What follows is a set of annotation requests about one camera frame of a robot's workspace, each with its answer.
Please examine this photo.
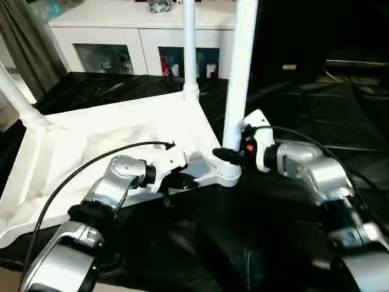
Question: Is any white plastic table leg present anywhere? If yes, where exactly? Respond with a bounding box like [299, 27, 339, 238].
[181, 0, 201, 103]
[0, 61, 52, 128]
[222, 0, 260, 180]

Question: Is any white plastic table top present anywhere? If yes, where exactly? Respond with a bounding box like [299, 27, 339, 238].
[0, 90, 243, 249]

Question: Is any black mat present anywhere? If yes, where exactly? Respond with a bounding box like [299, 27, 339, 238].
[0, 71, 389, 292]

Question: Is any black cabinet gold label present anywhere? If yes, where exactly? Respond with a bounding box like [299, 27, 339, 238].
[248, 0, 328, 83]

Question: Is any dark grey bundle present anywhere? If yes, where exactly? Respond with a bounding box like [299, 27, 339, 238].
[147, 0, 173, 14]

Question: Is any white glass-door cabinet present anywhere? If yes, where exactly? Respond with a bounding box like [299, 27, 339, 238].
[47, 0, 253, 80]

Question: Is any grey curtain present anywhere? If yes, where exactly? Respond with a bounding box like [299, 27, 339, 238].
[0, 0, 70, 99]

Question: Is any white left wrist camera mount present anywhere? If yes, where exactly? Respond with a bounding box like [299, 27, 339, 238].
[145, 141, 190, 195]

